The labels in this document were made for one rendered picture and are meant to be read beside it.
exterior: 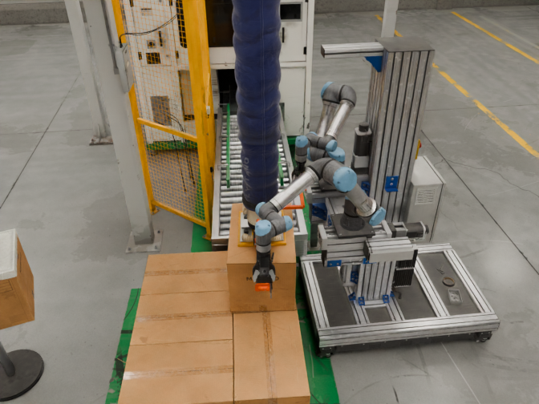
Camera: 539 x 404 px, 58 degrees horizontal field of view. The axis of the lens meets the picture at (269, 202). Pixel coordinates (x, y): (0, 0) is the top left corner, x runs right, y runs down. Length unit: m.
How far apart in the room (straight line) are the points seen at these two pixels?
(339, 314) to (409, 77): 1.70
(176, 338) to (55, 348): 1.19
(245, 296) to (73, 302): 1.67
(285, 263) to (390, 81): 1.15
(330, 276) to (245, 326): 1.04
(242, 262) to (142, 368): 0.80
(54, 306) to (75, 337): 0.40
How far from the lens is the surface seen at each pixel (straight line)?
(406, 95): 2.79
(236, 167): 4.49
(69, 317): 4.10
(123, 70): 3.70
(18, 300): 3.15
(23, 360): 3.91
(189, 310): 3.14
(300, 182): 2.47
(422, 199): 3.13
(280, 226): 2.33
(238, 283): 2.92
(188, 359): 2.90
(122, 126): 3.93
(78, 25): 6.00
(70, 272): 4.49
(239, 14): 2.39
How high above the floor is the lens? 2.82
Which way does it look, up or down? 35 degrees down
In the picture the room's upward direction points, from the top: 1 degrees counter-clockwise
